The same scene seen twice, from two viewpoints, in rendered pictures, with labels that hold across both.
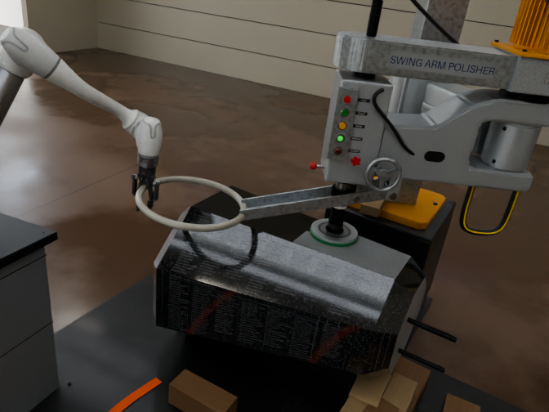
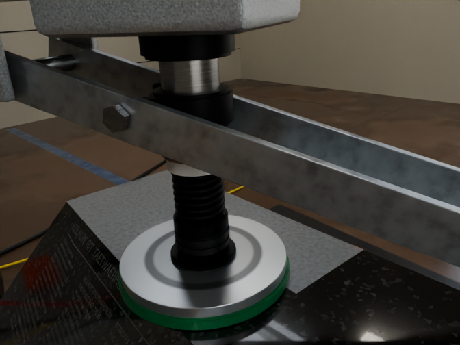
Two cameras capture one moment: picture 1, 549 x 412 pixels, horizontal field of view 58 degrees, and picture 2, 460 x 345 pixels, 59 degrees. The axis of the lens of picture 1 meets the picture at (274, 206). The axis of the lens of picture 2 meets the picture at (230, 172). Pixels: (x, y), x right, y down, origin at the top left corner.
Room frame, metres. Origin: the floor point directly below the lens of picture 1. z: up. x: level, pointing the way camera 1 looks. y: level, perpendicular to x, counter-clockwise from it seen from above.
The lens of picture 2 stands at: (2.39, -0.07, 1.14)
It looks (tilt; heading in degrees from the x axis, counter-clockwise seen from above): 22 degrees down; 204
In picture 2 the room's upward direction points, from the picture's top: 3 degrees counter-clockwise
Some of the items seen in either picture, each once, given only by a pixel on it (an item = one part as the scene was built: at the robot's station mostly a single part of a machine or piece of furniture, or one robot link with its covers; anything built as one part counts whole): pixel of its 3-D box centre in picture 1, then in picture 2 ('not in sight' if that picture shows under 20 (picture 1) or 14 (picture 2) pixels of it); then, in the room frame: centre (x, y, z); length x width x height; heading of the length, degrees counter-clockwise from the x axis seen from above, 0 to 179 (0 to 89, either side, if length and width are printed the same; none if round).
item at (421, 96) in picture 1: (443, 106); not in sight; (2.44, -0.76, 1.36); 0.74 x 0.34 x 0.25; 23
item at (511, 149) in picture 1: (509, 141); not in sight; (2.02, -0.94, 1.34); 0.19 x 0.19 x 0.20
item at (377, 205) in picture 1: (372, 203); not in sight; (2.42, -0.53, 0.81); 0.20 x 0.10 x 0.05; 160
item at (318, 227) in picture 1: (334, 230); (203, 256); (1.99, -0.28, 0.84); 0.21 x 0.21 x 0.01
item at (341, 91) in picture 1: (341, 124); not in sight; (1.87, -0.22, 1.37); 0.08 x 0.03 x 0.28; 93
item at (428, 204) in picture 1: (395, 199); not in sight; (2.62, -0.69, 0.76); 0.49 x 0.49 x 0.05; 62
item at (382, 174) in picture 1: (381, 171); not in sight; (1.87, -0.41, 1.20); 0.15 x 0.10 x 0.15; 93
